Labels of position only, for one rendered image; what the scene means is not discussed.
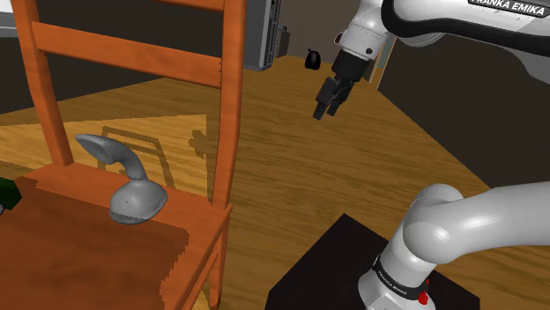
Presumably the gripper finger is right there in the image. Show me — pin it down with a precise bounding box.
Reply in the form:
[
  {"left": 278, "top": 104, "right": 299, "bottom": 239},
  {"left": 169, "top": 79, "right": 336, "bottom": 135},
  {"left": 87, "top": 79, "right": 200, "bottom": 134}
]
[
  {"left": 312, "top": 77, "right": 340, "bottom": 121},
  {"left": 326, "top": 79, "right": 357, "bottom": 118}
]

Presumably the dark green object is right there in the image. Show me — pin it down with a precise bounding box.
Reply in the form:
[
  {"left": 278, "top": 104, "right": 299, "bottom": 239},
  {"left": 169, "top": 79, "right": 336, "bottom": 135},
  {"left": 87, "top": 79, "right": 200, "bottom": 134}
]
[{"left": 0, "top": 178, "right": 23, "bottom": 212}]

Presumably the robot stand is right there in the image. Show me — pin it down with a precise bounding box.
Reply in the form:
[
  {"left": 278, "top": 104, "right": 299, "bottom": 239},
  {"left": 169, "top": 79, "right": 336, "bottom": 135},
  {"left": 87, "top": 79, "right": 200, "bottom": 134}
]
[{"left": 264, "top": 213, "right": 481, "bottom": 310}]

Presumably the grey cabinet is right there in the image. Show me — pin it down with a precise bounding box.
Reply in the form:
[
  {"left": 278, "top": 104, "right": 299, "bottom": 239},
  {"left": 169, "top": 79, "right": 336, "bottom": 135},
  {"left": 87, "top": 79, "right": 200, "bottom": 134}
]
[{"left": 243, "top": 0, "right": 291, "bottom": 72}]

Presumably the grey telephone handset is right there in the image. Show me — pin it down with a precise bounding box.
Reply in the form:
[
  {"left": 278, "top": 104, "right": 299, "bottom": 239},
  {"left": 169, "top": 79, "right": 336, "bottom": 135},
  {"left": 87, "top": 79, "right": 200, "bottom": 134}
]
[{"left": 75, "top": 133, "right": 169, "bottom": 225}]

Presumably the orange wooden chair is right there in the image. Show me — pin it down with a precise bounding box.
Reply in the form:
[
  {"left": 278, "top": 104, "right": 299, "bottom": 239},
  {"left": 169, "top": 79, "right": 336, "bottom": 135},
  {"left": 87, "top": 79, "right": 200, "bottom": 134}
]
[{"left": 0, "top": 0, "right": 248, "bottom": 310}]

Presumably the small black bag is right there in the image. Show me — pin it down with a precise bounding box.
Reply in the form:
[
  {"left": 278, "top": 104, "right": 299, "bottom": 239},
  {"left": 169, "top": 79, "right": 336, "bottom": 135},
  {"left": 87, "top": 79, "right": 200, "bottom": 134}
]
[{"left": 304, "top": 48, "right": 323, "bottom": 71}]

